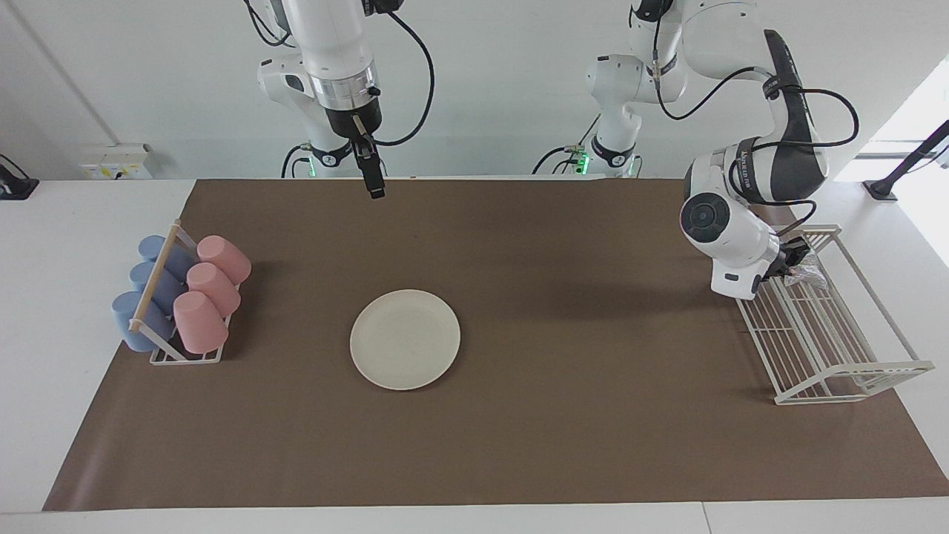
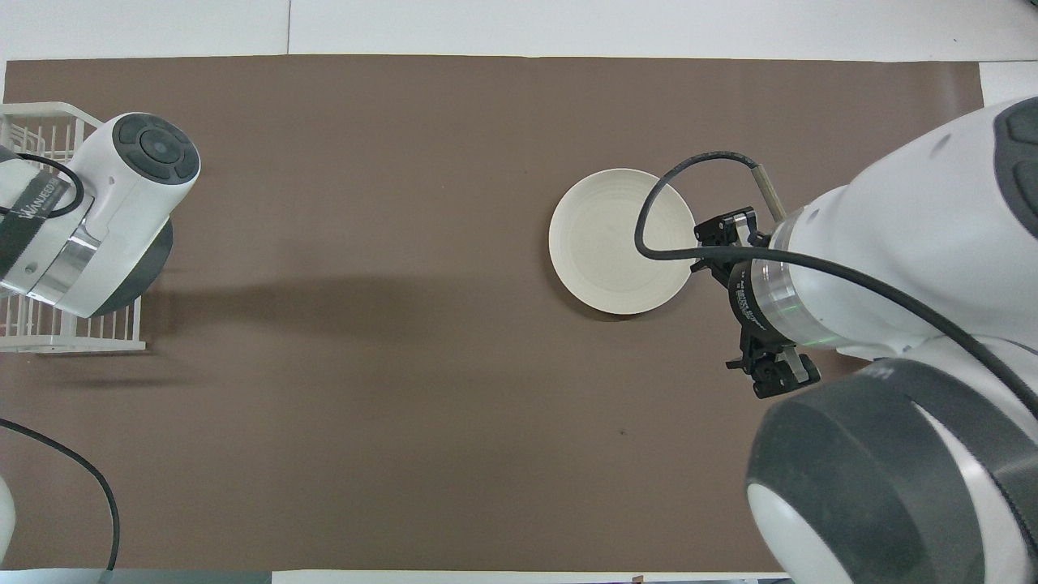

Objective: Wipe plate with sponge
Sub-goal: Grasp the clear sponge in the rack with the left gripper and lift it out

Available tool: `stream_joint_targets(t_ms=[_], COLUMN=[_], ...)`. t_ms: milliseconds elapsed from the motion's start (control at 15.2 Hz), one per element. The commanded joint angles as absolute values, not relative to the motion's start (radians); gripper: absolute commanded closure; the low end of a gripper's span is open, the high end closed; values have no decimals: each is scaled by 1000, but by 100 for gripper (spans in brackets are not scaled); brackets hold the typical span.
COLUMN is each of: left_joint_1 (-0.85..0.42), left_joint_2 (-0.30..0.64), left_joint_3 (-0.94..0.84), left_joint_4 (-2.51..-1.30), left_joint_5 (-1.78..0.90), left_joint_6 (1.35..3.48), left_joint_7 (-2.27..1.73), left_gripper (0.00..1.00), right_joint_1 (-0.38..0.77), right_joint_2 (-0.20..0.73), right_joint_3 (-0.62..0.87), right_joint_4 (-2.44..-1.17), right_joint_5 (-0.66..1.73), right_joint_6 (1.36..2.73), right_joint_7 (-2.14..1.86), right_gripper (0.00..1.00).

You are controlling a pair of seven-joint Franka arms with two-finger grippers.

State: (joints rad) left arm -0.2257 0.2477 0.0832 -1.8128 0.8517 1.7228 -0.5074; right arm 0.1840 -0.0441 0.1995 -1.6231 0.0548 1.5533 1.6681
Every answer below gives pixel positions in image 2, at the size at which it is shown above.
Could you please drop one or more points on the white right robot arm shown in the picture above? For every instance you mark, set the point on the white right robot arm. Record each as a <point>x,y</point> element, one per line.
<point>908,268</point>

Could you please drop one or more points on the cream round plate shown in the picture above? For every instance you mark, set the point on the cream round plate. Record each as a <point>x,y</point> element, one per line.
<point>596,243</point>

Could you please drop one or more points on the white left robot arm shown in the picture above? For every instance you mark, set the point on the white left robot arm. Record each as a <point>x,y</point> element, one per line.
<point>122,211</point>

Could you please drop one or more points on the brown table mat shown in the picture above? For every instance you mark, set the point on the brown table mat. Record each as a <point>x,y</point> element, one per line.
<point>405,365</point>

